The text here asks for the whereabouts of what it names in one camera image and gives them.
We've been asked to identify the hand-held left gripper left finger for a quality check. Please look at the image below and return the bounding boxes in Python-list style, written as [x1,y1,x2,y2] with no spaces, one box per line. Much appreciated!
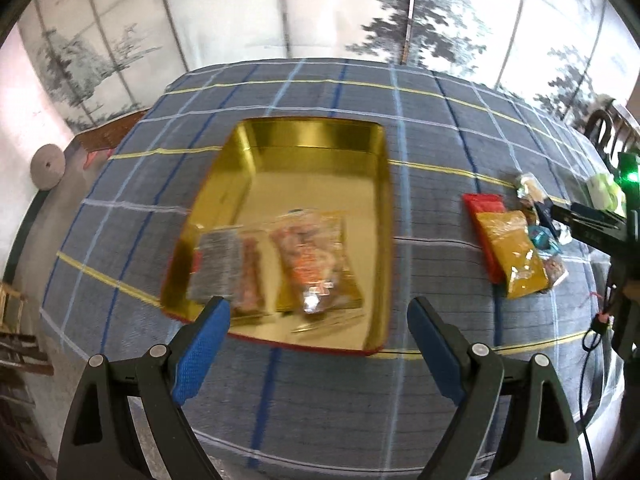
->
[56,296,232,480]

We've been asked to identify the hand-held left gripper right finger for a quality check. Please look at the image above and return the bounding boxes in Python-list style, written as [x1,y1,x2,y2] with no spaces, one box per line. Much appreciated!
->
[406,296,583,480]

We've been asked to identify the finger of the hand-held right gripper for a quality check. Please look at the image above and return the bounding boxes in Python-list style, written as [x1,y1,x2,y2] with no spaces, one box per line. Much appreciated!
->
[536,199,626,223]
[540,212,622,253]

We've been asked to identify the brown snack packet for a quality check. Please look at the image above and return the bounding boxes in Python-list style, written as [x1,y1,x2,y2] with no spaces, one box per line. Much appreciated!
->
[542,255,570,288]

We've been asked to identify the teal candy packet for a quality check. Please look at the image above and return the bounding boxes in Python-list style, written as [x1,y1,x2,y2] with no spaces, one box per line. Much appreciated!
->
[527,225,561,256]

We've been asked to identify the navy and white snack packet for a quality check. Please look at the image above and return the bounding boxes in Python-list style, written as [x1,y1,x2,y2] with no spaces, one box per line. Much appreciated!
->
[515,172,573,246]

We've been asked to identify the large yellow snack packet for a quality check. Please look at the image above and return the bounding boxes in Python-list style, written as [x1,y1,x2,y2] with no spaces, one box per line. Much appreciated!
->
[475,210,551,301]

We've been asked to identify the grey speckled snack packet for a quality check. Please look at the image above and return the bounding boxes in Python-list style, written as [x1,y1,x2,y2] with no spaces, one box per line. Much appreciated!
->
[187,230,243,303]

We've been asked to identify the clear packet of dough twists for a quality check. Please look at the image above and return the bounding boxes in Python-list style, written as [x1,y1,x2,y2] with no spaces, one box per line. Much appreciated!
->
[232,230,273,318]

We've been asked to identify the red snack packet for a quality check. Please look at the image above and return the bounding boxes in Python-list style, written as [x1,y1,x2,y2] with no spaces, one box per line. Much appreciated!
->
[462,192,506,285]

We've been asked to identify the small yellow snack packet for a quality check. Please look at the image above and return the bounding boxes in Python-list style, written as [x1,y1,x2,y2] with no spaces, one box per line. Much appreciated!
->
[277,212,366,313]

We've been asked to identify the clear packet of orange snacks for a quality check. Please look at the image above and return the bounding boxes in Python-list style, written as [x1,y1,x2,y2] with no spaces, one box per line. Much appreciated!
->
[270,210,351,316]

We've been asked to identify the red tin box gold inside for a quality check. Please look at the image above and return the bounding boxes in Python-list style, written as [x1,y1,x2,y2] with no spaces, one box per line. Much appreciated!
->
[159,117,396,358]

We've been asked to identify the green tissue pack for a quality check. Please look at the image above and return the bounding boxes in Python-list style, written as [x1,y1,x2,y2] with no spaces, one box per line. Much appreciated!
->
[587,172,628,213]

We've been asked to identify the dark wooden chair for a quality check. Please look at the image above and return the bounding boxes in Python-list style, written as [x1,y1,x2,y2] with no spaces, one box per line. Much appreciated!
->
[582,95,640,171]

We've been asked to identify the blue plaid tablecloth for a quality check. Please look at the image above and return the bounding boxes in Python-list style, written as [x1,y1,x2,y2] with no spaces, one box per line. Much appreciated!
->
[40,57,626,476]

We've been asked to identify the brown wooden furniture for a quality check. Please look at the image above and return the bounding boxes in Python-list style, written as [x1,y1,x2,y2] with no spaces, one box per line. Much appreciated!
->
[0,280,53,376]

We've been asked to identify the brown wooden bench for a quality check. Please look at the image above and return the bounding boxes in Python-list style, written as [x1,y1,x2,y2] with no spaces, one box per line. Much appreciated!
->
[75,110,151,166]

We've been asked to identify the black cord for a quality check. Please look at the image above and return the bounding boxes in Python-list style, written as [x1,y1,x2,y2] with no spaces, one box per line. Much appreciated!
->
[577,280,618,480]

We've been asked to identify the round grey wall disc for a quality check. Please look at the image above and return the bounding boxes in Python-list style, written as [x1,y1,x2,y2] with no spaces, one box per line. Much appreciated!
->
[30,144,66,191]

